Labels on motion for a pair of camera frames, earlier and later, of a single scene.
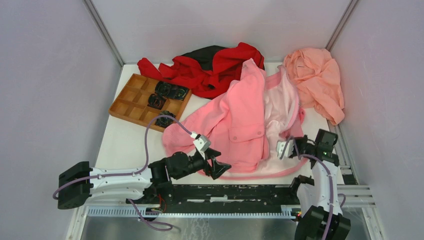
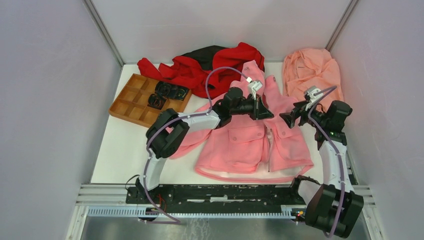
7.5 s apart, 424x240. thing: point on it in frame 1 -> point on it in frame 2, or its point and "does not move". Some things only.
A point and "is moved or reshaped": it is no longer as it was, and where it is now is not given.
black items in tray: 172,91 does not move
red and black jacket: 206,71 does not move
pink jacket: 237,127 is moved or reshaped
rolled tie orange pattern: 155,101 does not move
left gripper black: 217,168 -> 260,112
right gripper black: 297,140 -> 290,117
